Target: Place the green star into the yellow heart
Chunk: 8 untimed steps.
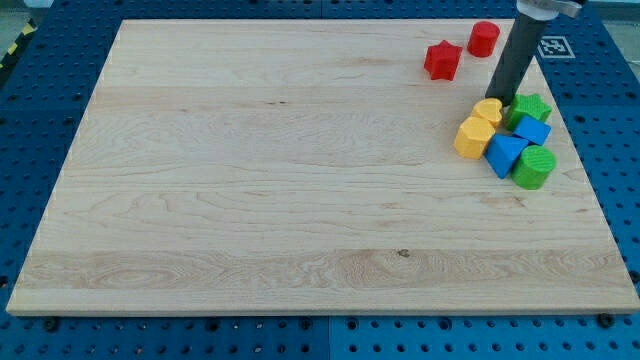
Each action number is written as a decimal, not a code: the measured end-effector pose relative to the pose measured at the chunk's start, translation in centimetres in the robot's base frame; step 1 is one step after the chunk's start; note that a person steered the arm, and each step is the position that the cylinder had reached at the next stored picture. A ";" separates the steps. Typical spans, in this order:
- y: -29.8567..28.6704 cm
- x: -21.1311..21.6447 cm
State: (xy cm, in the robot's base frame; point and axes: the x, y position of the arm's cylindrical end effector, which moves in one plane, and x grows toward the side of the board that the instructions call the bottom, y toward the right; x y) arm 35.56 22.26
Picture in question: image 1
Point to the green star block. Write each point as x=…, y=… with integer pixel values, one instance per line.
x=526, y=105

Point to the red star block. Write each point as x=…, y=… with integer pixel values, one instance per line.
x=442, y=60

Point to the yellow heart block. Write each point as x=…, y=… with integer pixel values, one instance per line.
x=489, y=109

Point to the wooden board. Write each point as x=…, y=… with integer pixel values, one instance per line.
x=292, y=167

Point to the yellow hexagon block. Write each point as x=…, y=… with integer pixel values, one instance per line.
x=473, y=137

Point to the blue triangle block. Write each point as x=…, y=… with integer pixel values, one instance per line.
x=502, y=153

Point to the green cylinder block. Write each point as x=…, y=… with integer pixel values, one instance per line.
x=533, y=167

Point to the red cylinder block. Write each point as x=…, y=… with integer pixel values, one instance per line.
x=483, y=39

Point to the blue cube block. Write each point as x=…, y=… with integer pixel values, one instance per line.
x=533, y=130

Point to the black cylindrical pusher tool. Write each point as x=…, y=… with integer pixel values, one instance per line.
x=515, y=58

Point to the white fiducial marker tag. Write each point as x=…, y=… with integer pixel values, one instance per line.
x=555, y=47

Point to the grey tool mount clamp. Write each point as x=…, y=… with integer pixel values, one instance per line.
x=546, y=10

